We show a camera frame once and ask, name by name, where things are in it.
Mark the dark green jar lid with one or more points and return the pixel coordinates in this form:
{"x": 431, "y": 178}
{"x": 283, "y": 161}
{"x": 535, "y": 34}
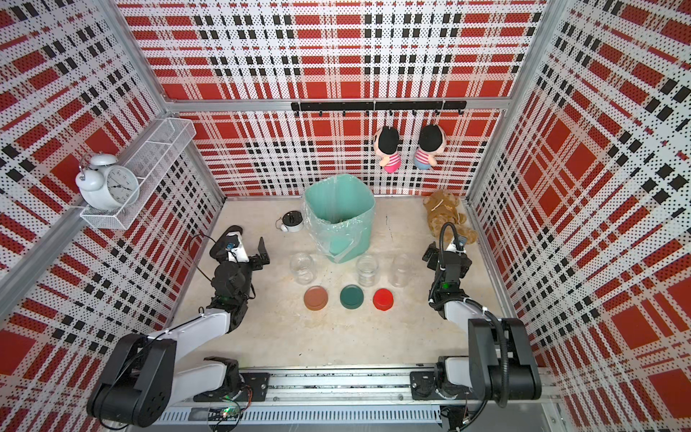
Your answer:
{"x": 351, "y": 297}

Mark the orange brown jar lid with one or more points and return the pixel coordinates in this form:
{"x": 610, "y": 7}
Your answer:
{"x": 316, "y": 298}

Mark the orange lid peanut jar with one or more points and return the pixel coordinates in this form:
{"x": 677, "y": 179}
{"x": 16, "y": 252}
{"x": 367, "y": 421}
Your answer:
{"x": 302, "y": 267}

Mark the white twin-bell alarm clock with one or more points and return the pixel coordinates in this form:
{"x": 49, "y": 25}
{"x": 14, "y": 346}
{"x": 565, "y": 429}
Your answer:
{"x": 105, "y": 184}

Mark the red jar lid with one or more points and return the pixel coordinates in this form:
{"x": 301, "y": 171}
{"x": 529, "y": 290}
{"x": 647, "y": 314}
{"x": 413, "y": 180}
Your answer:
{"x": 383, "y": 299}

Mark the green plastic trash bin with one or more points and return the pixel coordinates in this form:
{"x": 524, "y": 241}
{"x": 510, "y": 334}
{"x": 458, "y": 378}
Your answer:
{"x": 340, "y": 216}

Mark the white round device black top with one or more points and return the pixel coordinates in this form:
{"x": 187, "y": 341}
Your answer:
{"x": 290, "y": 222}

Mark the pink striped hanging doll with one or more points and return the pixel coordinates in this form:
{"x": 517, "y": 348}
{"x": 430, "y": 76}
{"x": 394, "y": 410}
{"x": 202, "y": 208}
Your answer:
{"x": 386, "y": 146}

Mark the green circuit board with wires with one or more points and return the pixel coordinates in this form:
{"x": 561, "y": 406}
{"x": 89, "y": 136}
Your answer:
{"x": 227, "y": 419}

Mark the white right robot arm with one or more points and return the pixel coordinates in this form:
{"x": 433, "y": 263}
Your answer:
{"x": 499, "y": 365}

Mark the clear plastic bin liner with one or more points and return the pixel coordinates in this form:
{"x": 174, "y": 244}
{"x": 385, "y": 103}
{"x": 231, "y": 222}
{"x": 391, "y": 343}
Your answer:
{"x": 324, "y": 232}

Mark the tan teddy bear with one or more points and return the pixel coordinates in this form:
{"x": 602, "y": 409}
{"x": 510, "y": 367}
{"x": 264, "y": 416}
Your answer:
{"x": 442, "y": 207}

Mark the white wire mesh shelf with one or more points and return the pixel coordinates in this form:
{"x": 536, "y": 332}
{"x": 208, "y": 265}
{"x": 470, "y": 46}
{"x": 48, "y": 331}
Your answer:
{"x": 150, "y": 161}

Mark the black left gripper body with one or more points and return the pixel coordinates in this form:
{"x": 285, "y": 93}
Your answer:
{"x": 255, "y": 264}

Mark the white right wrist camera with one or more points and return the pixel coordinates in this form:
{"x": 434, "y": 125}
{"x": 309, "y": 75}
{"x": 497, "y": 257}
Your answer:
{"x": 460, "y": 243}

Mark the metal base rail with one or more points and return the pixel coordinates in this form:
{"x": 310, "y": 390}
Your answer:
{"x": 298, "y": 398}

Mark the green lid peanut jar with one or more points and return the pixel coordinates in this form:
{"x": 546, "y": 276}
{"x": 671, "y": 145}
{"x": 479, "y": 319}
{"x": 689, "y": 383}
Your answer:
{"x": 367, "y": 268}

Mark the blue striped hanging doll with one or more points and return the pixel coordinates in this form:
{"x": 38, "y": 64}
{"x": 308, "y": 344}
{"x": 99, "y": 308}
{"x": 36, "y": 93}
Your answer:
{"x": 432, "y": 143}

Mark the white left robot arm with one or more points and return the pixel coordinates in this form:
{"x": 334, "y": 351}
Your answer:
{"x": 140, "y": 379}

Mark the black wall hook rail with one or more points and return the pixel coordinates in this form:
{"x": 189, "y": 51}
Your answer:
{"x": 384, "y": 106}

